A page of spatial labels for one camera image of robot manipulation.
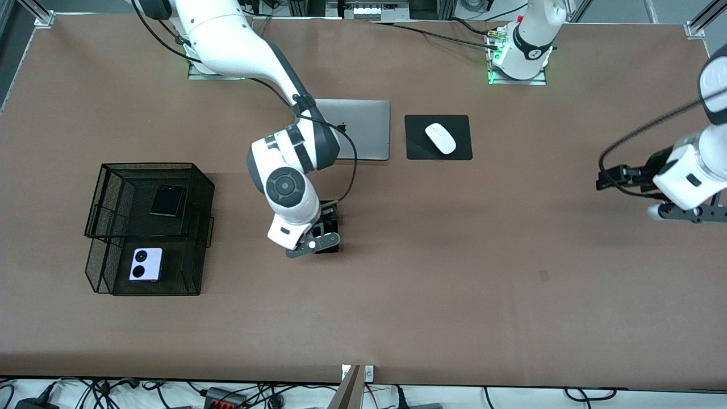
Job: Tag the black power adapter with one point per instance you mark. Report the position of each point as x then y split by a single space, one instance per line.
28 404

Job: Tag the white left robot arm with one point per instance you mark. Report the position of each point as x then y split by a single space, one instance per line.
696 165

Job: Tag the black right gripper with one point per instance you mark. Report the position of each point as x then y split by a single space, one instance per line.
329 215

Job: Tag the silver laptop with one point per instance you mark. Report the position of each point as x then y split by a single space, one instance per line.
369 130

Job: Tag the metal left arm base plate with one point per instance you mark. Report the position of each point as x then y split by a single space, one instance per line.
537 81

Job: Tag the grey flat box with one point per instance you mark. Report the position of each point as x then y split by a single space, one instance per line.
426 406

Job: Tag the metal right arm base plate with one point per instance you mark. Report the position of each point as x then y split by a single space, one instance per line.
199 76

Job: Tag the aluminium corner bracket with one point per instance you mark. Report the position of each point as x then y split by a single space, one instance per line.
696 29
43 20

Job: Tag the grey device with white plugs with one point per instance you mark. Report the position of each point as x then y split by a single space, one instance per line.
369 10

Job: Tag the black and red power strip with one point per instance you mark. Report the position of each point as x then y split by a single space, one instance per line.
224 400

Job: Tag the long black phone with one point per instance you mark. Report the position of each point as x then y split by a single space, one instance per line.
329 251

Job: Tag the black square folding phone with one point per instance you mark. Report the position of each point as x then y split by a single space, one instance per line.
169 201

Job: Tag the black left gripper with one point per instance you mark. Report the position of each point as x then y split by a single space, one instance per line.
646 172

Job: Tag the small white clamp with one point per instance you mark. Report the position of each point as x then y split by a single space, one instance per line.
345 373
369 373

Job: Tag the black mesh two-tier tray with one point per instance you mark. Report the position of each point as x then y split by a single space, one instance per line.
182 284

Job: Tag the black plug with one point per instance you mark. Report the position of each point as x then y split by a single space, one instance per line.
402 400

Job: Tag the lavender phone with two lenses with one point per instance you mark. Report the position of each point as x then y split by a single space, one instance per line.
149 272

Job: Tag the wooden camera stand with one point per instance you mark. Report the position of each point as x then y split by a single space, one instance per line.
349 392

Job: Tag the black mouse pad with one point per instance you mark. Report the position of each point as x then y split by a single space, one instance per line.
417 145

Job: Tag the white computer mouse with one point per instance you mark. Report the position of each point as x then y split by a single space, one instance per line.
440 138

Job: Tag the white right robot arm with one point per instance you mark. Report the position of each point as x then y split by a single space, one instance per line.
227 40

